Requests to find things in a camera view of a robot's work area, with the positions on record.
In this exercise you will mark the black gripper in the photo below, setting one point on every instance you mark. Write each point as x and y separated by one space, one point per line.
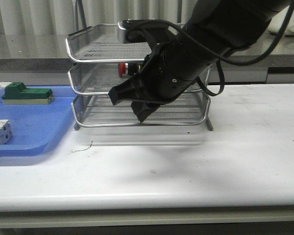
161 80

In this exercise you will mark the thin wire scrap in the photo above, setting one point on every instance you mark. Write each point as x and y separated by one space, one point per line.
80 150

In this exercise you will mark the white appliance on counter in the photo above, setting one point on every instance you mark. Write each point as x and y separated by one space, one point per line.
276 23

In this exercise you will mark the grey stone counter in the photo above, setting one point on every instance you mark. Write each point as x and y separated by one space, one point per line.
43 60

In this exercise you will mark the blue plastic tray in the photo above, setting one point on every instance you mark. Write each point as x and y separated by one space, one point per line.
37 128

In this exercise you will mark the red emergency stop button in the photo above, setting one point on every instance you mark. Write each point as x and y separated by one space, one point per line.
128 69

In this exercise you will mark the silver mesh top tray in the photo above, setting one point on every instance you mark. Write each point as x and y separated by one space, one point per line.
99 44

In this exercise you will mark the green electrical module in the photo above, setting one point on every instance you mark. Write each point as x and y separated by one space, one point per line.
17 93

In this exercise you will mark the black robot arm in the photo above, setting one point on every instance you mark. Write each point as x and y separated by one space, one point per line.
215 30

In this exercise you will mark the silver metal rack frame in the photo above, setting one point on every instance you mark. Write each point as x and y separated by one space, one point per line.
80 24

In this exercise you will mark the silver mesh bottom tray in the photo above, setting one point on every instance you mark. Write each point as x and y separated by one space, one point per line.
97 111

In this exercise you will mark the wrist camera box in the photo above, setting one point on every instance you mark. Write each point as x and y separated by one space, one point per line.
138 31

